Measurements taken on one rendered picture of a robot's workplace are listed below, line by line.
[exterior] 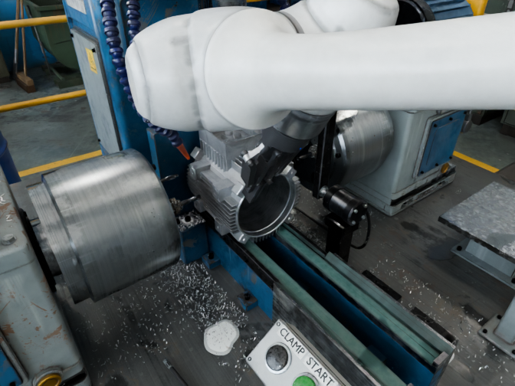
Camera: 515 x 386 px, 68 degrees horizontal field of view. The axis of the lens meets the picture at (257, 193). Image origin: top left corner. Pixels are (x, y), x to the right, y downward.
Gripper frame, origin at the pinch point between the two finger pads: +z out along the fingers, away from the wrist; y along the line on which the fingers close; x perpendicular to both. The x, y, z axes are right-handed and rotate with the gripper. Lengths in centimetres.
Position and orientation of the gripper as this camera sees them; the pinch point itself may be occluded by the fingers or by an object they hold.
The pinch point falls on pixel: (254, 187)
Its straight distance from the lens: 72.7
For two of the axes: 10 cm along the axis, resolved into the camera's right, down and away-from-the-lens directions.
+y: -8.1, 3.4, -4.9
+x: 5.1, 8.1, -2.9
